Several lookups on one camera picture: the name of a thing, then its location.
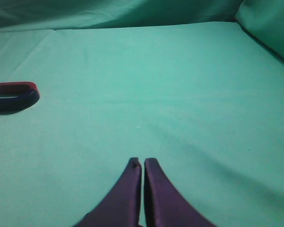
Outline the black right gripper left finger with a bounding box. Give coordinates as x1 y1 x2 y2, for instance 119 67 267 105
75 157 142 227

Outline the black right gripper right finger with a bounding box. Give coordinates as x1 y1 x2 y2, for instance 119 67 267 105
144 158 215 227

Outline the red blue horseshoe magnet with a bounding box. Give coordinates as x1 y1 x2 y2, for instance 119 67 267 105
0 81 41 112

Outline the green cloth table cover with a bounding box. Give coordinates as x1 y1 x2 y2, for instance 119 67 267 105
0 22 284 227

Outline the green cloth backdrop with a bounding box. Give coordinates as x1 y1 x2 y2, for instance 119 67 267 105
0 0 284 59

